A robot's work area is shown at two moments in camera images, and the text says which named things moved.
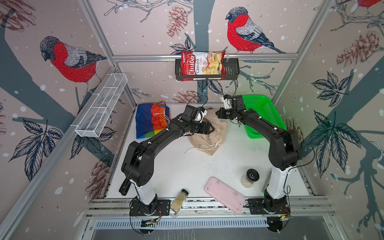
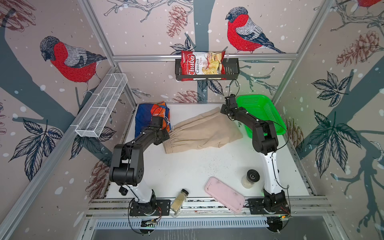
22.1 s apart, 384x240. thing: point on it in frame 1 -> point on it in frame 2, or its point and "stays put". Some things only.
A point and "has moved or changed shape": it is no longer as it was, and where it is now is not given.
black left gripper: [207, 127] -> [166, 135]
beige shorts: [209, 143] has moved or changed shape
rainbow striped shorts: [151, 118] stays put
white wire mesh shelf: [97, 113] stays put
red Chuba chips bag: [195, 63] stays put
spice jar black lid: [177, 205] stays put
